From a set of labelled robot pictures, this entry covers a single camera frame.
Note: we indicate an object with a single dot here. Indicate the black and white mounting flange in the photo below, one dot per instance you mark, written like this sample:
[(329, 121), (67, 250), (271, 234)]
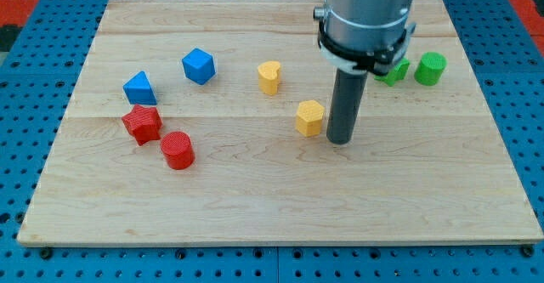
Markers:
[(355, 62)]

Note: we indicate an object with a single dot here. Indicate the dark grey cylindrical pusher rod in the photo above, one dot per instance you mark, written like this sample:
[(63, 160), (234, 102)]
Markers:
[(346, 98)]

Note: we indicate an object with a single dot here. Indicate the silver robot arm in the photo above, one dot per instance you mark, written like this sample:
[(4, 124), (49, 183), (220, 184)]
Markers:
[(359, 37)]

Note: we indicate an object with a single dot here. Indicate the green star block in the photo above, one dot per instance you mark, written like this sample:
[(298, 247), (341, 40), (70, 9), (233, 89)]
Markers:
[(396, 74)]

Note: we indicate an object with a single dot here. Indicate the red star block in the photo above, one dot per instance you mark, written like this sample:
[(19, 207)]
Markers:
[(143, 123)]

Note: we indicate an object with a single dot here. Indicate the green cylinder block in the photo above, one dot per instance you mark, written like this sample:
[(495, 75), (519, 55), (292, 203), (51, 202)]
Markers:
[(430, 68)]

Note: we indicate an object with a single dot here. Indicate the yellow hexagon block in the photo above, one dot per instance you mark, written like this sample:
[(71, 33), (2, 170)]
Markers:
[(309, 118)]

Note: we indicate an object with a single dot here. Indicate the yellow heart block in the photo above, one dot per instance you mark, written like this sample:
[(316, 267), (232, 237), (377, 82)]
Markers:
[(269, 75)]

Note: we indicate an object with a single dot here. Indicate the blue cube block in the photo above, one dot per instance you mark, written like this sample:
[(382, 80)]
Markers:
[(198, 66)]

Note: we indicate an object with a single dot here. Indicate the wooden board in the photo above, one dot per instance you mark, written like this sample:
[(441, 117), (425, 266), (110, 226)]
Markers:
[(425, 165)]

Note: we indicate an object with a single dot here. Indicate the red cylinder block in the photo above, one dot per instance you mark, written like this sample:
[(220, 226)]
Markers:
[(177, 150)]

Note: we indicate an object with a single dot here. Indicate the blue triangle block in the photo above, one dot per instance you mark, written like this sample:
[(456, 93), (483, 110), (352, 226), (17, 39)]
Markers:
[(139, 90)]

